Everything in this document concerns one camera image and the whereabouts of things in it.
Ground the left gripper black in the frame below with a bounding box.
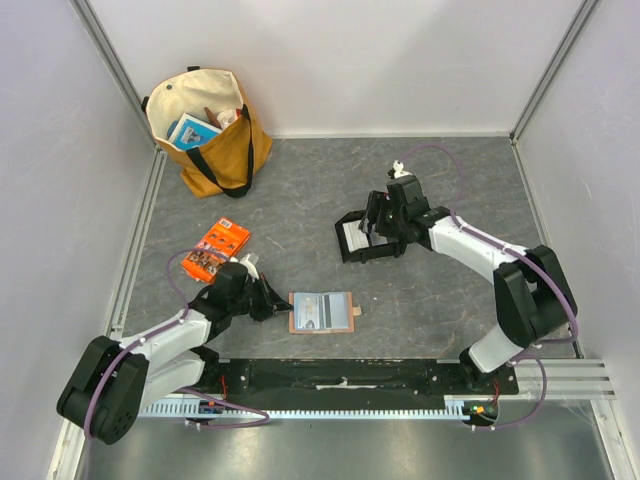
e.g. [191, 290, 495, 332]
[229, 273, 293, 322]

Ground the black plastic bin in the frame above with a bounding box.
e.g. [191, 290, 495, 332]
[334, 210, 406, 263]

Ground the silver credit card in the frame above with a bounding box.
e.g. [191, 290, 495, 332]
[293, 292, 322, 331]

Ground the brown leather card holder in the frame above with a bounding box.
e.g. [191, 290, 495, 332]
[288, 292, 362, 334]

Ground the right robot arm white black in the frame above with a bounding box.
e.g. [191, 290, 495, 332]
[353, 175, 578, 394]

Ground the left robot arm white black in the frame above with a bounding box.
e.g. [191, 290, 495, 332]
[56, 262, 293, 445]

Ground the white card stack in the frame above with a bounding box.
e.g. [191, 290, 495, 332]
[342, 221, 371, 252]

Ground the orange product box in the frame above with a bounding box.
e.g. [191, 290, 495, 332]
[181, 217, 251, 283]

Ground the mustard canvas tote bag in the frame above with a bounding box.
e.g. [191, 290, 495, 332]
[141, 66, 272, 198]

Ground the blue white book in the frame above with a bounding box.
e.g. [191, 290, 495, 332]
[168, 113, 222, 151]

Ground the brown item in bag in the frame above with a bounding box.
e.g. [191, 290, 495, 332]
[204, 107, 222, 129]

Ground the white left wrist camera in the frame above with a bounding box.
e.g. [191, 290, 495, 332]
[239, 253, 260, 279]

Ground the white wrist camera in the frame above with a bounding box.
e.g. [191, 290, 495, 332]
[388, 160, 412, 180]
[239, 253, 260, 279]

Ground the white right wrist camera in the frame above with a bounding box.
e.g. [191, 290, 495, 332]
[388, 160, 412, 180]

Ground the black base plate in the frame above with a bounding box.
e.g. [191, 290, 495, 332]
[195, 359, 519, 410]

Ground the slotted cable duct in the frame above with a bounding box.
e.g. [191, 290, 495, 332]
[138, 395, 497, 421]

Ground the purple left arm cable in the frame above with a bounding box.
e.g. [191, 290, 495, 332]
[82, 248, 274, 440]

